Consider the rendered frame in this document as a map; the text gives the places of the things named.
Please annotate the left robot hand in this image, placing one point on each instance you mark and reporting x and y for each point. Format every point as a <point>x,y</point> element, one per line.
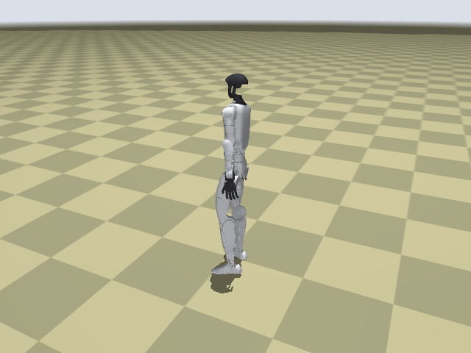
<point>229,187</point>

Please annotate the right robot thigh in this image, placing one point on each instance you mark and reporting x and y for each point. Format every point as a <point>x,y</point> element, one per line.
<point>238,211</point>

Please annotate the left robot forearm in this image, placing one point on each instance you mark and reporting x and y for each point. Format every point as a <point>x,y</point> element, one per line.
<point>228,158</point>

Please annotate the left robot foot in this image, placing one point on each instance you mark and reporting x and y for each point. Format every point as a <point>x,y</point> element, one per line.
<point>224,269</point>

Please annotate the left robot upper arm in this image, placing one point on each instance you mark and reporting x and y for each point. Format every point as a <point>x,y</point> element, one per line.
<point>229,115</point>

